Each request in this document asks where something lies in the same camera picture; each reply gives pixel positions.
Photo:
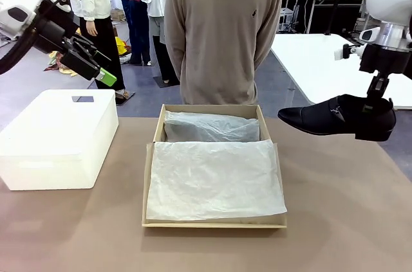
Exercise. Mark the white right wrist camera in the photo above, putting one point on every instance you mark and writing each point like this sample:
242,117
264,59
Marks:
339,54

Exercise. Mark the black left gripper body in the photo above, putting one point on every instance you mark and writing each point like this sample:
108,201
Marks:
50,35

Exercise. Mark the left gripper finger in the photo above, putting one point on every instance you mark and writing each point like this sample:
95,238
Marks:
80,45
80,64

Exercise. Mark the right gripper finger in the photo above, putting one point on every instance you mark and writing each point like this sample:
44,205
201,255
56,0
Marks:
371,92
383,87

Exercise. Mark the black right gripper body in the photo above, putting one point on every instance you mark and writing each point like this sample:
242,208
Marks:
380,59

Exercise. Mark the mannequin in white jacket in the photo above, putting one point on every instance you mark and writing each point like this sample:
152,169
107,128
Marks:
93,2

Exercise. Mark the person in beige sweater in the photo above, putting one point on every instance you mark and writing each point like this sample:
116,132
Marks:
219,43

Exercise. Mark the white tissue paper sheet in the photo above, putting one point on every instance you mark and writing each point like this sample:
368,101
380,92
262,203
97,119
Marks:
212,182

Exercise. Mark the white table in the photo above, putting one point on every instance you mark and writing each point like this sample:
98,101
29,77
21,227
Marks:
315,59

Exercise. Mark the black leather dress shoe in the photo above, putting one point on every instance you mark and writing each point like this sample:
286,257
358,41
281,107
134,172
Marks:
315,121

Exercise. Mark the brown cardboard shoe box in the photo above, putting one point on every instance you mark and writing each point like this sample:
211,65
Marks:
209,108

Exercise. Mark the colourful cloth pile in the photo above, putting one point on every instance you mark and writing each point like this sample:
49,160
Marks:
58,64

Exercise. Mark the dark mannequin base plate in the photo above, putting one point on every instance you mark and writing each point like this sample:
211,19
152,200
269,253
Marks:
165,81
124,98

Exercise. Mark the small brown cardboard box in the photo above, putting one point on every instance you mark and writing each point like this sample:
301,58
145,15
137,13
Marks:
118,14

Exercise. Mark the yellow cloth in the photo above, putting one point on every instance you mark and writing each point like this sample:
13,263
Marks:
121,46

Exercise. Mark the white plastic storage bin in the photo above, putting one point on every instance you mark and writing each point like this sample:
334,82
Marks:
48,130

